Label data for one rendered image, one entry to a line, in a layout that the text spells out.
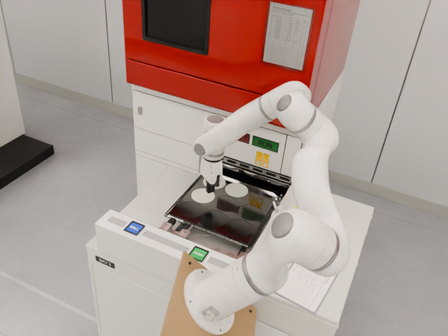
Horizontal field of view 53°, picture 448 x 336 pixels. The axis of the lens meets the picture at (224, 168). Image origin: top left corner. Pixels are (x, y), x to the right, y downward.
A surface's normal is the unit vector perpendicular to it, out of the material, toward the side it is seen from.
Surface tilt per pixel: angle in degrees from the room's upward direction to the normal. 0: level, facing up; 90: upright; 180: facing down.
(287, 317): 90
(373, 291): 0
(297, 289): 0
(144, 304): 90
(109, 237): 90
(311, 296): 0
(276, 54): 90
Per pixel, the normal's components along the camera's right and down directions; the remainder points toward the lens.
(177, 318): 0.71, -0.52
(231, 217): 0.07, -0.82
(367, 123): -0.43, 0.49
